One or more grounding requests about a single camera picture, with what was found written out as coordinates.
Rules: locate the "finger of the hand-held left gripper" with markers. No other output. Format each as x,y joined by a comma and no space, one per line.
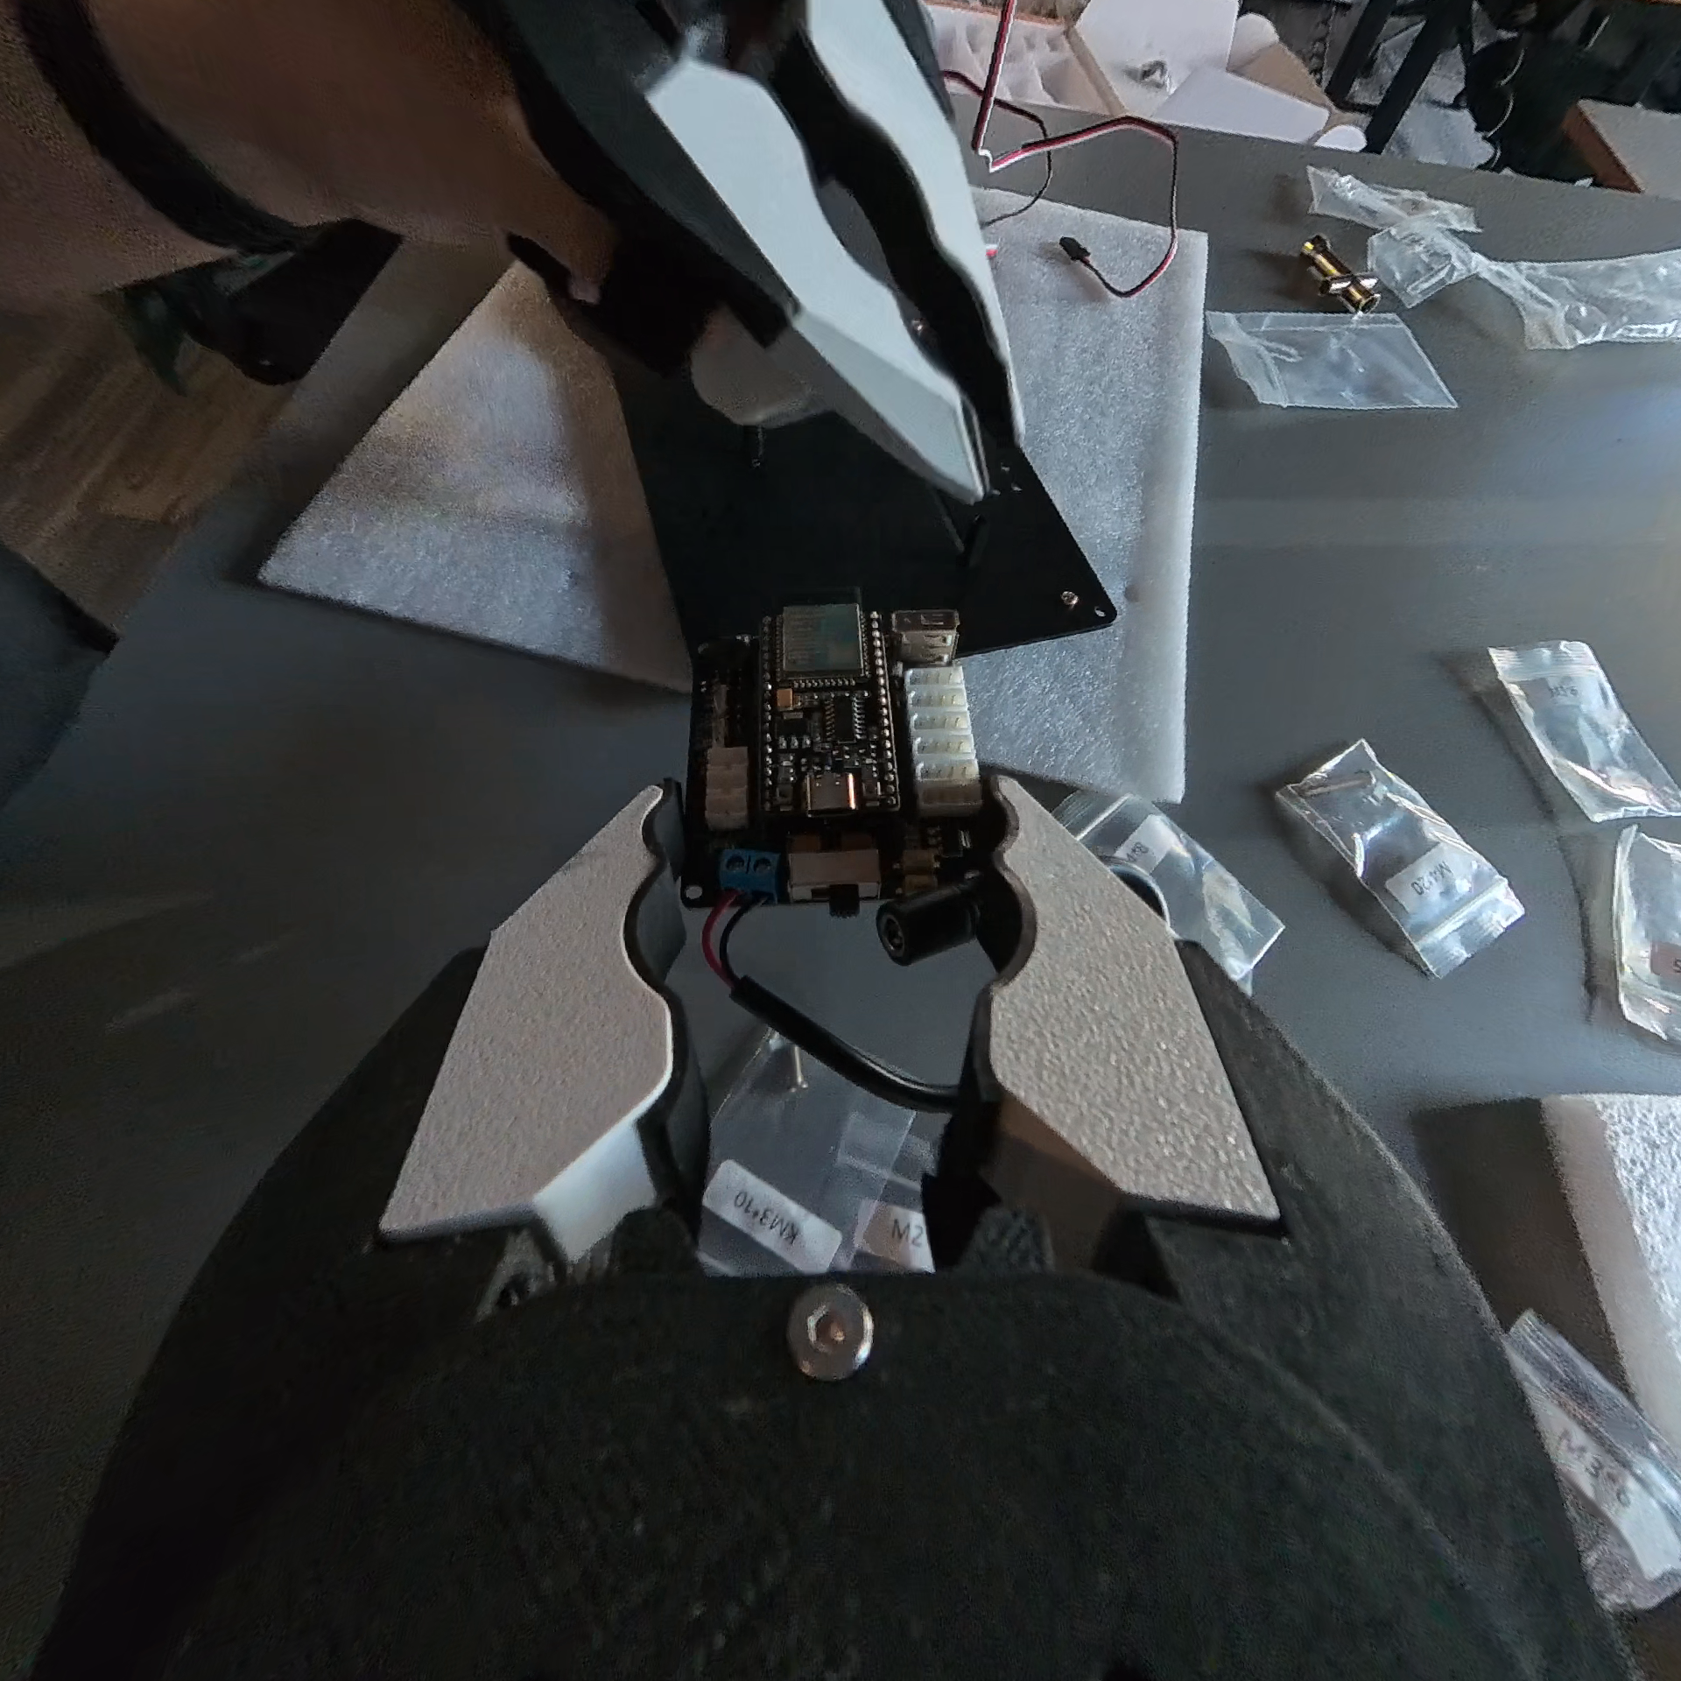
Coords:
893,92
816,248

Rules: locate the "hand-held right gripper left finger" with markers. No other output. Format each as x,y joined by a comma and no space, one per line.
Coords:
550,1051

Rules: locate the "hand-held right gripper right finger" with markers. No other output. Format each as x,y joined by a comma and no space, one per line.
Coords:
1118,1051

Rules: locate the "black microcontroller circuit board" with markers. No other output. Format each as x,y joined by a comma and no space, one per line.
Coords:
816,735

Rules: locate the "person's left hand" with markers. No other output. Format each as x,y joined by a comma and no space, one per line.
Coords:
394,118

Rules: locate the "labelled clear screw bag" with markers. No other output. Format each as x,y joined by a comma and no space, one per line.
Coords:
1406,852
1596,1457
1222,918
899,1235
1589,735
1651,933
775,1215

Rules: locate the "open cardboard box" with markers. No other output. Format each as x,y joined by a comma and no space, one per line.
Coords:
1222,38

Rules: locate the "white foam sheet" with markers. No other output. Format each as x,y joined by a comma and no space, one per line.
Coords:
498,524

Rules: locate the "brass metal coupling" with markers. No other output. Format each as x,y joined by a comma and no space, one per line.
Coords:
1339,273

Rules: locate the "dark metal furniture legs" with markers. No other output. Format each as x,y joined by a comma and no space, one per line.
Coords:
1400,52

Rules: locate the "flat empty clear bag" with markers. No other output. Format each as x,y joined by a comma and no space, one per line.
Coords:
1328,356

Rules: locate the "small clear screw bag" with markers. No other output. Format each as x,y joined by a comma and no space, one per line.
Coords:
1392,201

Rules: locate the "white foam block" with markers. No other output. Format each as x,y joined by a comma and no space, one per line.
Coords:
1615,1195

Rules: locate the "crumpled clear plastic bag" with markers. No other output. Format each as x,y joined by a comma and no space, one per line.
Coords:
1549,283

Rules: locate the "brown cardboard box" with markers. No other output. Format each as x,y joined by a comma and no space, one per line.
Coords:
1635,145

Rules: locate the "black metal base plate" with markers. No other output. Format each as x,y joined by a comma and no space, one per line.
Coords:
920,565

